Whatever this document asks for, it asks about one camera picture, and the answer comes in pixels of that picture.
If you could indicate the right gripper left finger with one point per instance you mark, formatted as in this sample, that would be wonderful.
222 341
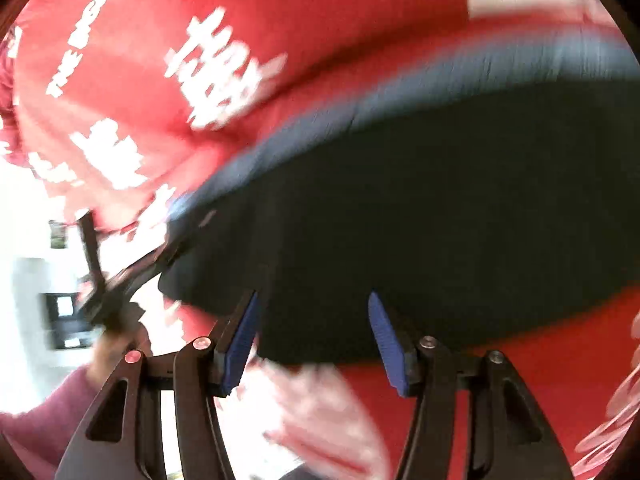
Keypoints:
151 407

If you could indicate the black pants with patterned waistband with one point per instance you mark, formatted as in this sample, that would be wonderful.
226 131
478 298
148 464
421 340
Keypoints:
489 194

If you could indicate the person's left hand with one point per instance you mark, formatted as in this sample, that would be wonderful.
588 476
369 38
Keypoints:
109 349

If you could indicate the pink sleeved forearm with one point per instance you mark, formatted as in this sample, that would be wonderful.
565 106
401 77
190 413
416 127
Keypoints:
40 436

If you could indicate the red sofa cover with characters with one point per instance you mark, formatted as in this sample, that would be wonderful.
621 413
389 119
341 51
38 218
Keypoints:
122 107

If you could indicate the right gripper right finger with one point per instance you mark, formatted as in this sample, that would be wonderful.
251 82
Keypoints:
474 417

